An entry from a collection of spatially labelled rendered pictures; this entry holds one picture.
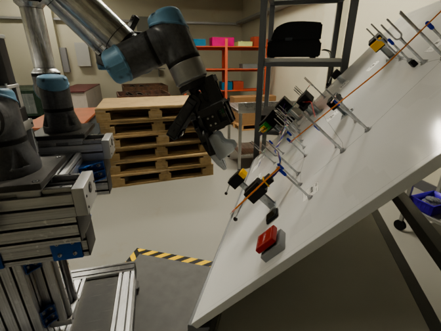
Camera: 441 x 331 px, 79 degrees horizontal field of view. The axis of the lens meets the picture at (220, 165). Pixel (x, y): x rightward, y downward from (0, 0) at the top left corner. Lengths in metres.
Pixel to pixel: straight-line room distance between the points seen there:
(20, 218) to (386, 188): 0.89
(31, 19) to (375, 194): 1.40
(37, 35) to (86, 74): 8.37
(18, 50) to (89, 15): 9.58
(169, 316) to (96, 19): 1.61
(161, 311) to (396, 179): 1.66
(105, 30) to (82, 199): 0.46
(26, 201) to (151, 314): 1.22
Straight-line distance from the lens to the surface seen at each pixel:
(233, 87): 6.96
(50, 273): 1.39
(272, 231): 0.59
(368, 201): 0.50
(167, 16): 0.62
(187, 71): 0.60
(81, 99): 7.60
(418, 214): 1.08
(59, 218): 0.93
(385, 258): 1.17
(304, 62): 1.66
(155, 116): 3.26
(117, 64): 0.62
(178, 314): 1.90
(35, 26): 1.48
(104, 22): 0.76
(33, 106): 8.37
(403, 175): 0.50
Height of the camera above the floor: 1.46
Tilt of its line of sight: 22 degrees down
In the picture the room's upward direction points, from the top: straight up
